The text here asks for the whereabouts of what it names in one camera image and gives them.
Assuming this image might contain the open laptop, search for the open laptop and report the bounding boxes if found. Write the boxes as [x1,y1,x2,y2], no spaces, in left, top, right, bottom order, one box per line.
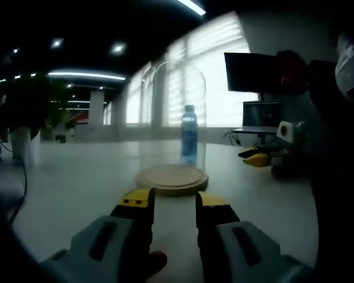
[232,100,281,135]

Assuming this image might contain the white window blinds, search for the white window blinds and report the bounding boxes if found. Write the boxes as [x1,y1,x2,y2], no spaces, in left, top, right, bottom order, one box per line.
[125,13,260,129]

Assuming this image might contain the black table cable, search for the black table cable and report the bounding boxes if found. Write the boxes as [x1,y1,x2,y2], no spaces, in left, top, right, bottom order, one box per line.
[0,140,29,215]

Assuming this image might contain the round wooden base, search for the round wooden base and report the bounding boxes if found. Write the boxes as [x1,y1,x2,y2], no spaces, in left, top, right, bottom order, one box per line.
[135,164,209,198]

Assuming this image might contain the green leafy plant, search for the green leafy plant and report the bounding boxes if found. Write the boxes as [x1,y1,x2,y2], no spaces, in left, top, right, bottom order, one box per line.
[2,72,70,141]

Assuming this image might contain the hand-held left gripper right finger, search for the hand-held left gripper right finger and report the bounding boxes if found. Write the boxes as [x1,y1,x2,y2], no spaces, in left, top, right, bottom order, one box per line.
[195,191,318,283]

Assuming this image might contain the black cables bundle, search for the black cables bundle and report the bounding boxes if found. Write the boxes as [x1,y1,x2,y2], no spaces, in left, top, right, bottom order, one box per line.
[223,129,243,147]

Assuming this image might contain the person's dark shirt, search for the person's dark shirt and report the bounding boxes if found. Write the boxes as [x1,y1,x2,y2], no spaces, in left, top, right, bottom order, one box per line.
[306,58,354,275]

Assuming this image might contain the black computer monitor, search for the black computer monitor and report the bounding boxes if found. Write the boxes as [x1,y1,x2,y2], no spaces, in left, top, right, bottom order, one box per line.
[224,52,284,96]

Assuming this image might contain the person's left hand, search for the person's left hand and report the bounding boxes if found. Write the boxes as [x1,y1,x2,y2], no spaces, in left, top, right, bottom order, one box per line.
[149,250,168,279]

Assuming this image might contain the white chest device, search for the white chest device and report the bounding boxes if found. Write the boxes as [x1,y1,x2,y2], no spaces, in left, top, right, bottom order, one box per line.
[333,34,354,103]

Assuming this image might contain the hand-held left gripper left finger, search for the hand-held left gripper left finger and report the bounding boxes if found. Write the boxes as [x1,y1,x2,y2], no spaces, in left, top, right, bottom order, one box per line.
[37,187,156,283]

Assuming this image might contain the blue drink bottle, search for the blue drink bottle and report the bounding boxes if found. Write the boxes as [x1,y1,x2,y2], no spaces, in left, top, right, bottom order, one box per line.
[180,104,199,166]

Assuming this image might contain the dark red object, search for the dark red object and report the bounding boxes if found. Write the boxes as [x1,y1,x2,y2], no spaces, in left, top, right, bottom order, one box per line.
[276,49,310,96]

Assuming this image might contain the clear glass dome cover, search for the clear glass dome cover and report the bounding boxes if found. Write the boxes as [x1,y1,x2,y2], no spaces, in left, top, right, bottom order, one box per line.
[137,58,208,180]

